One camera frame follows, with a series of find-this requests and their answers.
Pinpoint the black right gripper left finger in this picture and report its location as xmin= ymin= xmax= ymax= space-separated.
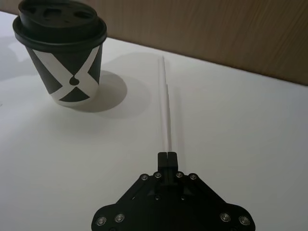
xmin=92 ymin=152 xmax=169 ymax=226

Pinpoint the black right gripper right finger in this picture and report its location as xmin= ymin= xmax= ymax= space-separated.
xmin=167 ymin=152 xmax=256 ymax=228

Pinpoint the white drinking straw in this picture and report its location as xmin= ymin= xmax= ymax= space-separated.
xmin=157 ymin=56 xmax=173 ymax=154

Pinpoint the black and white paper cup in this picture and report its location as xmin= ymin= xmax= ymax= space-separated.
xmin=25 ymin=44 xmax=102 ymax=113

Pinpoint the black plastic cup lid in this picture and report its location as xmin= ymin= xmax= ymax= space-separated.
xmin=13 ymin=0 xmax=108 ymax=52

